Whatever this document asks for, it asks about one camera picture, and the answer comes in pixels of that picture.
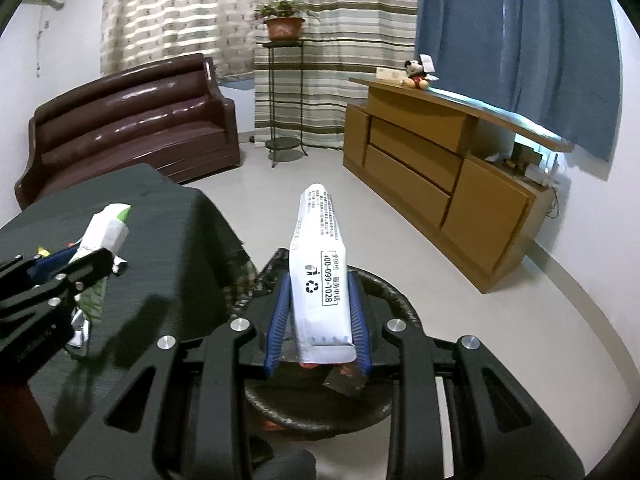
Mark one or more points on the white router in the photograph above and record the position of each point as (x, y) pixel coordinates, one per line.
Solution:
(542, 172)

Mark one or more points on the yellow wrapper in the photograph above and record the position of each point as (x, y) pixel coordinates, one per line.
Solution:
(43, 251)

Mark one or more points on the bin with black liner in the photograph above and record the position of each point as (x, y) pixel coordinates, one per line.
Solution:
(320, 410)

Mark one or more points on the white toothpaste tube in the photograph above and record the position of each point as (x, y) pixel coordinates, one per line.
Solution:
(320, 270)

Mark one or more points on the dark picture frame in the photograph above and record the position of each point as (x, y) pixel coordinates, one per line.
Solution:
(525, 152)

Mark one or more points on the wooden cabinet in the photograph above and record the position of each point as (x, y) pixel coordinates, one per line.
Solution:
(410, 170)

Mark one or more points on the white packet with green print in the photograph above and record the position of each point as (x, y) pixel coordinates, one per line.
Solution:
(105, 230)

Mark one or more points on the plush mouse toy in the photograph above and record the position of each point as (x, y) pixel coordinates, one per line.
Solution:
(417, 75)

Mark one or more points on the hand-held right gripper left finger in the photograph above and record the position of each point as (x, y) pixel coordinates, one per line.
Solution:
(277, 320)

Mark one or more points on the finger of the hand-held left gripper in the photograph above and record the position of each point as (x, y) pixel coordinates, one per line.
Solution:
(85, 265)
(50, 262)

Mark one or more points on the plaid cloth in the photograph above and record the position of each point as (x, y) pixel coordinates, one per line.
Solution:
(242, 285)

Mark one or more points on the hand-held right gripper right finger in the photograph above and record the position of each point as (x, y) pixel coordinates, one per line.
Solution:
(360, 325)

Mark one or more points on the potted plant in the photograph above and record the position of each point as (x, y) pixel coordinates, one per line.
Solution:
(285, 27)

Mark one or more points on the blue curtain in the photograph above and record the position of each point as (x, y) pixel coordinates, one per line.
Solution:
(515, 35)

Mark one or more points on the small beige box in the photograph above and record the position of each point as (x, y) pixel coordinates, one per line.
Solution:
(391, 75)

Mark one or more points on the striped curtain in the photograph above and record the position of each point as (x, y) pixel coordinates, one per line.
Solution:
(350, 35)

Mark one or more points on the brown leather sofa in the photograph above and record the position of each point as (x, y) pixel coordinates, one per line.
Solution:
(125, 125)

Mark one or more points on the black metal plant stand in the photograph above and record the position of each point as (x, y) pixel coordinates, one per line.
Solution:
(285, 145)

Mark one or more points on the dark grey tablecloth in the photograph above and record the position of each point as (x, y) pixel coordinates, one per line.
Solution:
(165, 240)

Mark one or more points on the red plastic bag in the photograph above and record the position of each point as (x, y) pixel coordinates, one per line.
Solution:
(310, 366)

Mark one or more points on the cream patterned curtain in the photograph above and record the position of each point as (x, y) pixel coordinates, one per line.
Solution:
(175, 10)

